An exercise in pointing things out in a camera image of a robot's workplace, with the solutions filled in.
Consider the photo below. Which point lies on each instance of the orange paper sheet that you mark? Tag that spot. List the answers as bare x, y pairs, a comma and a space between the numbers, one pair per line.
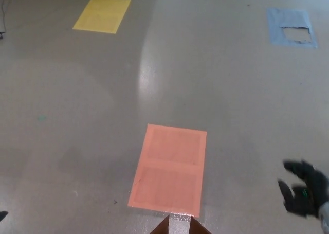
169, 167

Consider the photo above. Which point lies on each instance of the yellow paper sheet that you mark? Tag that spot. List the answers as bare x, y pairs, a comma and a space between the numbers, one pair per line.
102, 14

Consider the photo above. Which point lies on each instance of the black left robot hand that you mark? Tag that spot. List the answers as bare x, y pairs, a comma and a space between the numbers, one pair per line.
3, 215

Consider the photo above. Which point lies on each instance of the torn blue paper sheet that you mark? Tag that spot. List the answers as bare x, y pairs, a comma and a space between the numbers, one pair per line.
286, 19

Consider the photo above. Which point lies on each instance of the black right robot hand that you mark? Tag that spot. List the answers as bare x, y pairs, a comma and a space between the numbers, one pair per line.
317, 190

